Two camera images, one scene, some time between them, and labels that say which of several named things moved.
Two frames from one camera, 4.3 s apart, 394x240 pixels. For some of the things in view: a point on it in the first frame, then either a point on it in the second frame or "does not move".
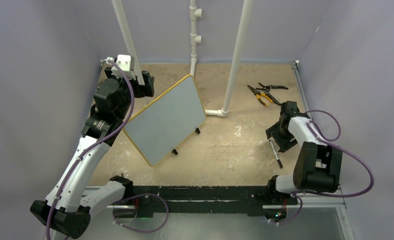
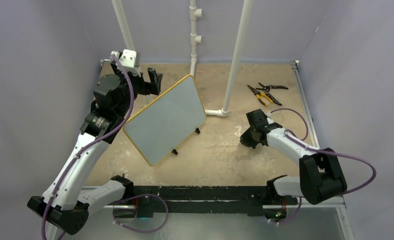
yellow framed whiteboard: (166, 122) does not move
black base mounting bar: (149, 199) does not move
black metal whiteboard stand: (197, 130) does not move
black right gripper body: (282, 136) → (249, 138)
